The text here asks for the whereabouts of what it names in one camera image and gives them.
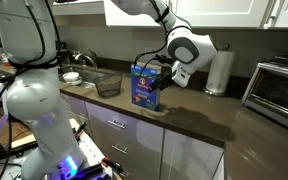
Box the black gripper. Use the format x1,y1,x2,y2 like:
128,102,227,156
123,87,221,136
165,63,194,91
148,73,174,93

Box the blue snack box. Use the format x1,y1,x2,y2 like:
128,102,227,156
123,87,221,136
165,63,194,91
130,62,162,112

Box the grey lower drawer cabinet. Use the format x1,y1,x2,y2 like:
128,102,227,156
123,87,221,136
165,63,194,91
59,92,226,180

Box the stainless steel sink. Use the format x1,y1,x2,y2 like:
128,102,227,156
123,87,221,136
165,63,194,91
61,64,119,85

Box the white paper towel roll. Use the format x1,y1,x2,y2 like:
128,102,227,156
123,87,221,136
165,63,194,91
203,43,237,98

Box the chrome sink faucet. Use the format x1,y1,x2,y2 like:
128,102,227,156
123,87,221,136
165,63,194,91
72,48,99,70

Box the white round dish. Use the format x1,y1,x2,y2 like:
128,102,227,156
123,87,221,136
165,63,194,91
62,71,84,86

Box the black orange bar clamp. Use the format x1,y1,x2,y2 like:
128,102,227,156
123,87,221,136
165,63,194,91
100,156,124,175
73,121,89,138

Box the black countertop appliance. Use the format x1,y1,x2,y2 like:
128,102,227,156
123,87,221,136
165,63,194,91
58,41,70,66

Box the silver toaster oven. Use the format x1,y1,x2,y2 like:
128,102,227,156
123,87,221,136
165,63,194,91
241,54,288,136

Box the light wooden board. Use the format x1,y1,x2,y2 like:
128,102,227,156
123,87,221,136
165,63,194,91
10,117,85,149

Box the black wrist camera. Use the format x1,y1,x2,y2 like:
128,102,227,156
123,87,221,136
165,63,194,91
154,53,176,67

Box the white wall outlet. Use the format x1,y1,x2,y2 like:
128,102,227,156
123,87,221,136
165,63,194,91
144,47,157,62

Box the black wire mesh basket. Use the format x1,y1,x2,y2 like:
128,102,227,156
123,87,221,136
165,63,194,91
93,74,123,99

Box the silver drawer bar handle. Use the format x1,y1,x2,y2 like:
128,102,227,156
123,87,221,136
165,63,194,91
111,143,129,155
107,119,127,130
118,170,131,180

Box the white perforated base plate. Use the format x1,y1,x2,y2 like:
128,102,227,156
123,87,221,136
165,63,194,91
0,118,117,180

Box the white upper wall cabinets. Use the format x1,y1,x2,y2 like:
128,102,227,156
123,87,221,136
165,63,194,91
52,0,288,30

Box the black mounting bracket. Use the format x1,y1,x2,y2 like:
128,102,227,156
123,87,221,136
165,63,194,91
75,162,106,180

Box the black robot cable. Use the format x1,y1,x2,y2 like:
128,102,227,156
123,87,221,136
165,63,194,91
0,0,185,180

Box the silver wall cabinet handle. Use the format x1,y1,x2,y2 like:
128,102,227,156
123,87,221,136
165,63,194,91
261,0,282,28

